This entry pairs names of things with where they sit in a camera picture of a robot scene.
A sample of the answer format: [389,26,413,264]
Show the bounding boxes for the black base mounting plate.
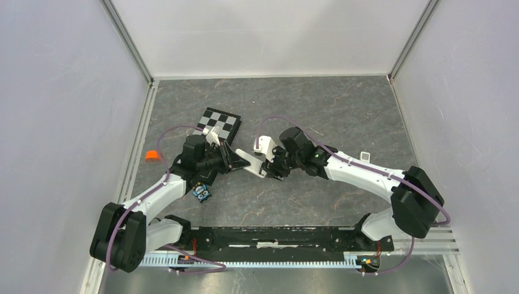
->
[174,226,395,262]

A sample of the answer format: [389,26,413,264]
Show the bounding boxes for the white remote control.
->
[236,149,267,178]

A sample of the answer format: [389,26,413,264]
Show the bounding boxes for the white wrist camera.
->
[203,125,222,146]
[253,135,278,162]

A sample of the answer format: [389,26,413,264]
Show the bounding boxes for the orange tape roll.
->
[144,150,163,162]

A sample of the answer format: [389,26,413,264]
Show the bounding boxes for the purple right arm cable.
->
[256,115,452,277]

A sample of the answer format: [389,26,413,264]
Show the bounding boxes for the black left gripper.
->
[196,141,250,175]

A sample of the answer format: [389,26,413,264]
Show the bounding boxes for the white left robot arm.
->
[89,135,252,273]

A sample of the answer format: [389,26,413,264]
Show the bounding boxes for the black white chessboard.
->
[190,107,242,187]

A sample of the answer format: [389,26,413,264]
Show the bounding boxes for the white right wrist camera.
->
[253,135,278,162]

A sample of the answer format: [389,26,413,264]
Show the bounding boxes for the white slotted cable duct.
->
[140,251,361,270]

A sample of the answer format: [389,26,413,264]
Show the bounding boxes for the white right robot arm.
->
[253,127,444,250]

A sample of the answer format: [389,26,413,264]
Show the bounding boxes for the blue owl eraser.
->
[192,182,212,203]

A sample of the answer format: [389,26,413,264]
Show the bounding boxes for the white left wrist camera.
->
[203,125,222,146]

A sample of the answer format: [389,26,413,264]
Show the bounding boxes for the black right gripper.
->
[261,145,302,182]

